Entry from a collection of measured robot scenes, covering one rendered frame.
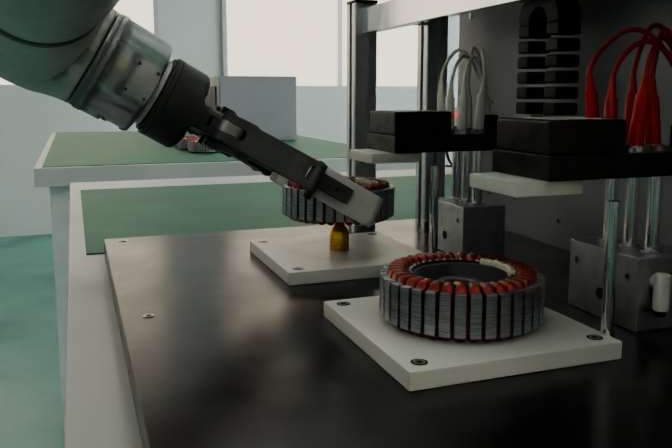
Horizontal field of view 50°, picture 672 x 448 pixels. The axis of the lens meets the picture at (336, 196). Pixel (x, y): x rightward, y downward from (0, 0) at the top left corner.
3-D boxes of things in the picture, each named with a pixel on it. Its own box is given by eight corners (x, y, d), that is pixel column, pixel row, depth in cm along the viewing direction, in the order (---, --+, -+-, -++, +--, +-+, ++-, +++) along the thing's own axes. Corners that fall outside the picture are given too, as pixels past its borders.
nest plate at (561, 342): (409, 392, 41) (409, 371, 40) (323, 316, 55) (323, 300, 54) (621, 359, 46) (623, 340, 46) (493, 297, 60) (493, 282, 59)
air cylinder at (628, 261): (634, 333, 51) (639, 256, 50) (566, 304, 58) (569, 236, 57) (689, 325, 52) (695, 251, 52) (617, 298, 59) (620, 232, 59)
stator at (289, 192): (303, 230, 65) (303, 189, 64) (268, 211, 75) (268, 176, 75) (413, 223, 69) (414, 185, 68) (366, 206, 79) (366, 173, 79)
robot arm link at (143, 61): (68, 104, 57) (136, 141, 59) (124, 6, 58) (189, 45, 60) (65, 103, 65) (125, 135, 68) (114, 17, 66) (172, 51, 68)
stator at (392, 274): (424, 356, 43) (425, 295, 42) (355, 304, 53) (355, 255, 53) (578, 334, 47) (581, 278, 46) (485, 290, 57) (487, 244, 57)
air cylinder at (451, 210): (461, 259, 73) (462, 206, 72) (427, 245, 80) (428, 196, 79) (504, 255, 75) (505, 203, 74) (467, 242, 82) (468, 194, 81)
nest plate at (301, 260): (289, 286, 63) (288, 272, 63) (249, 251, 77) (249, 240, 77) (440, 271, 68) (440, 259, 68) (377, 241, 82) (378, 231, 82)
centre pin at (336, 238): (333, 252, 71) (333, 225, 71) (327, 248, 73) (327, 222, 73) (351, 250, 72) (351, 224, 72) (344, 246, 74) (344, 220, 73)
